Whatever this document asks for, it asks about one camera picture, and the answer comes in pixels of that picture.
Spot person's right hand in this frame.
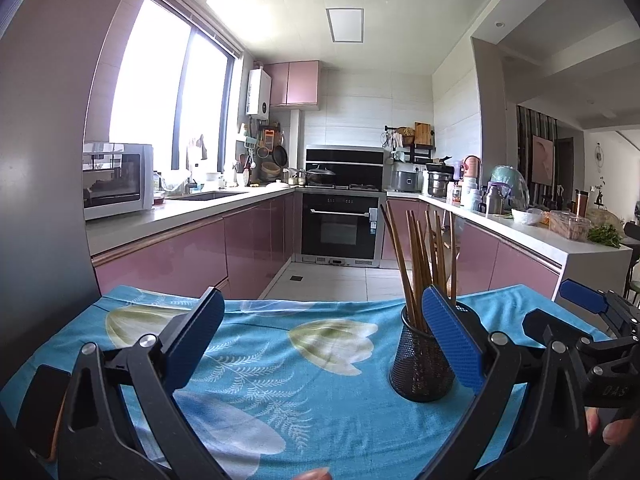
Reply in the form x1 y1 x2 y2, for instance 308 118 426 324
585 407 640 447

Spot pink wall cabinet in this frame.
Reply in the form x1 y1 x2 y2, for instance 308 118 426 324
264 60 321 110

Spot green leafy herbs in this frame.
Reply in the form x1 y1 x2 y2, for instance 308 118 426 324
587 224 623 248

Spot white kitchen countertop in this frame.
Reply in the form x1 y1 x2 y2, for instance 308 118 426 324
85 185 633 301

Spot stainless steel pot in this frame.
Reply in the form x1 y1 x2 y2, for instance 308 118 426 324
426 162 453 198

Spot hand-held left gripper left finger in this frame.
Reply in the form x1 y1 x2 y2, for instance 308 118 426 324
66 286 226 480

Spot black range hood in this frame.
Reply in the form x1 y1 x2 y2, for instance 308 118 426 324
305 144 385 187

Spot black built-in oven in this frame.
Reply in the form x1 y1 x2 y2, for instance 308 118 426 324
295 187 387 267

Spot large kitchen window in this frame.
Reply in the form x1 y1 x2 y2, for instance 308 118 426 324
107 0 243 173

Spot framed wall picture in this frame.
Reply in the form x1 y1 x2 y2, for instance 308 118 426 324
531 134 555 186

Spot bunch of wooden chopsticks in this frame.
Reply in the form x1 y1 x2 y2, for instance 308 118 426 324
379 203 458 333

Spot black mesh utensil holder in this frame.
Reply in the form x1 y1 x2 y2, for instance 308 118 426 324
389 299 478 403

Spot kitchen sink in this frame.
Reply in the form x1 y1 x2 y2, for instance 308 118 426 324
167 190 248 202

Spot square ceiling light panel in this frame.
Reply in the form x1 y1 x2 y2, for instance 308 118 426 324
325 8 364 42

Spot white wall water heater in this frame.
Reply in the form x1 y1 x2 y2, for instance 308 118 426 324
246 68 272 118

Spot white microwave oven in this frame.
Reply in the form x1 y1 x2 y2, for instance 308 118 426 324
82 142 154 221

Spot black wok with lid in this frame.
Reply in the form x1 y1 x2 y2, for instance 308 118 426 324
305 164 337 186

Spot black wall rack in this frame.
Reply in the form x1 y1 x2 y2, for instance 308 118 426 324
384 121 437 163

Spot clear plastic container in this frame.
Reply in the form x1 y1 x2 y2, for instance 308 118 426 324
548 210 592 241

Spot pink base cabinets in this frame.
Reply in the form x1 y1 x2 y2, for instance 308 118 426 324
382 197 561 298
91 191 303 301

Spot green plastic bag cover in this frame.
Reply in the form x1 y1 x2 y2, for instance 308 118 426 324
490 165 530 209

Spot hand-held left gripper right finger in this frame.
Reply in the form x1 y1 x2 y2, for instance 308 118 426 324
420 285 592 480

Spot blue floral tablecloth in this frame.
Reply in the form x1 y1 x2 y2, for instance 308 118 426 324
0 284 608 480

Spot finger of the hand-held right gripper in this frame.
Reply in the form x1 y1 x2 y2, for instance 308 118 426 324
522 308 597 356
558 279 640 337

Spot steel mug with purple lid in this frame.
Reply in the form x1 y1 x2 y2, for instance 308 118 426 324
484 183 507 216

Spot silver rice cooker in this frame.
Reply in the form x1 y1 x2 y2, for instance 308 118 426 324
391 164 423 193

